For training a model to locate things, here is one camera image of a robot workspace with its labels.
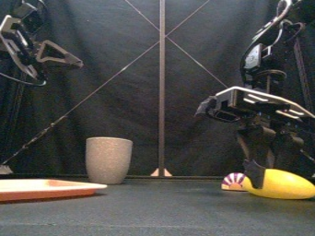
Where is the yellow toy banana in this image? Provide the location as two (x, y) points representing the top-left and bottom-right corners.
(241, 168), (315, 201)

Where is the pink square plate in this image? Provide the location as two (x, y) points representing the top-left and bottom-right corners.
(0, 178), (108, 203)

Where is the purple striped toy shell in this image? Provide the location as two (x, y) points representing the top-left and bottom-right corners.
(220, 171), (249, 193)

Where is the black cloth backdrop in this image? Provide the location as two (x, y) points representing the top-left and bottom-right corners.
(0, 0), (315, 179)

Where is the grey speckled cup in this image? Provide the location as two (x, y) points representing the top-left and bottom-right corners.
(84, 136), (133, 185)

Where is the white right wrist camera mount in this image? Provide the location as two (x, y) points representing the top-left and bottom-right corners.
(210, 86), (315, 122)

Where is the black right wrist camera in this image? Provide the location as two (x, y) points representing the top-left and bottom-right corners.
(193, 95), (246, 124)

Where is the thin diagonal brace wire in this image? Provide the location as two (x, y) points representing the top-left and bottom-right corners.
(0, 0), (212, 166)
(122, 0), (229, 89)

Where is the frame post foot bracket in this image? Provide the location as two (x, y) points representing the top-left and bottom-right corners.
(149, 167), (173, 178)

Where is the vertical metal frame post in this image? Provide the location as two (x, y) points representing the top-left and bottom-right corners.
(157, 0), (166, 178)

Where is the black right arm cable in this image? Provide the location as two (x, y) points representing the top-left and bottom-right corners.
(238, 0), (293, 77)

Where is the white corner bracket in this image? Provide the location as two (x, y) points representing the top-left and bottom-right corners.
(0, 164), (14, 175)

